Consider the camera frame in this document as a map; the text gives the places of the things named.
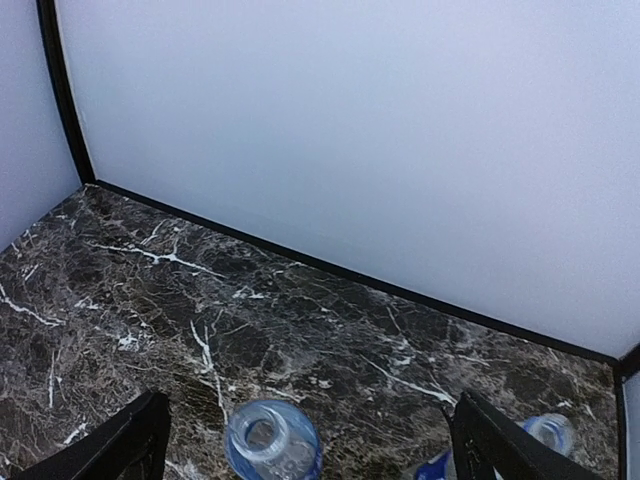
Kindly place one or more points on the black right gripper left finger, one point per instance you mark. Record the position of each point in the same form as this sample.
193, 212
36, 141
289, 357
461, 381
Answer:
132, 444

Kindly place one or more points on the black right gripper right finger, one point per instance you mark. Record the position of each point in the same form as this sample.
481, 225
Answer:
486, 444

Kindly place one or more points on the pepsi bottle blue cap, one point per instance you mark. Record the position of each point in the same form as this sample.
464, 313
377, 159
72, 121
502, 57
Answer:
553, 430

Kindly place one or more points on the blue label water bottle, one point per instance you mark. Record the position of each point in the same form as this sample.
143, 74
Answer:
272, 439

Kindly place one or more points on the black back table edge rail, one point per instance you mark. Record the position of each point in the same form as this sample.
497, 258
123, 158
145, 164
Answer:
366, 280

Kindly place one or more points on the black vertical frame post right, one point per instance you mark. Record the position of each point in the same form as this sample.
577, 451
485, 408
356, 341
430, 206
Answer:
626, 386

